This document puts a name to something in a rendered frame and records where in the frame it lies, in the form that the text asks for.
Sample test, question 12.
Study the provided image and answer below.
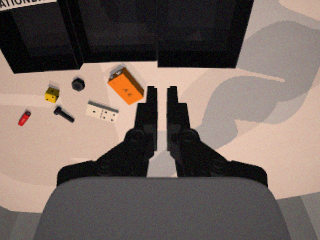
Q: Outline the dark grey bolt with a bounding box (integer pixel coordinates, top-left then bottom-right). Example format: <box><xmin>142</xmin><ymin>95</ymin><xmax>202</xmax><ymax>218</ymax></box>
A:
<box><xmin>54</xmin><ymin>106</ymin><xmax>75</xmax><ymax>123</ymax></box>

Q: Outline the black three-compartment bin rack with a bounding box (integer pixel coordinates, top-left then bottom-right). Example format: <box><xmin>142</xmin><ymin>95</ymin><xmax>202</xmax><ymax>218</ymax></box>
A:
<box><xmin>0</xmin><ymin>0</ymin><xmax>254</xmax><ymax>74</ymax></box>

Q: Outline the white domino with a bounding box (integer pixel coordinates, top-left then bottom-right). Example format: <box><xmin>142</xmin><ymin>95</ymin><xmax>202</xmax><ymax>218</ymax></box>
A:
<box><xmin>86</xmin><ymin>101</ymin><xmax>119</xmax><ymax>123</ymax></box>

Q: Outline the dark grey hex nut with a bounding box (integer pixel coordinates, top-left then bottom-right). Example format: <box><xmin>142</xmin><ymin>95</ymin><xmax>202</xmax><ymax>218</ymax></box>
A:
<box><xmin>71</xmin><ymin>78</ymin><xmax>85</xmax><ymax>92</ymax></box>

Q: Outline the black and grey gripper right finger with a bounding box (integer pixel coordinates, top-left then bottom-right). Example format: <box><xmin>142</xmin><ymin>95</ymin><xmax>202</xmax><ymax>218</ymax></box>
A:
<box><xmin>166</xmin><ymin>86</ymin><xmax>268</xmax><ymax>187</ymax></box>

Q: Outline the yellow die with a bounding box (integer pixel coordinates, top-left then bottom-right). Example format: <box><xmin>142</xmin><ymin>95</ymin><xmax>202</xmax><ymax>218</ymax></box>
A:
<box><xmin>45</xmin><ymin>87</ymin><xmax>59</xmax><ymax>103</ymax></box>

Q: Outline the red battery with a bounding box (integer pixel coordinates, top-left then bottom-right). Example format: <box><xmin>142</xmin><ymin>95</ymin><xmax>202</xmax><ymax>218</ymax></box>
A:
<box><xmin>18</xmin><ymin>111</ymin><xmax>31</xmax><ymax>127</ymax></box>

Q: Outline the orange nine-volt battery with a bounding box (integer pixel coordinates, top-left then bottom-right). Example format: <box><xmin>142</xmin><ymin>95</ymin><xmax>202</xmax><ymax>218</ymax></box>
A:
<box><xmin>108</xmin><ymin>67</ymin><xmax>144</xmax><ymax>105</ymax></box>

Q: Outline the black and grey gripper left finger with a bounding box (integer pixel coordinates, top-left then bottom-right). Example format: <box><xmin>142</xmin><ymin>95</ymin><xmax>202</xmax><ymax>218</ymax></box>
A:
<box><xmin>56</xmin><ymin>86</ymin><xmax>158</xmax><ymax>187</ymax></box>

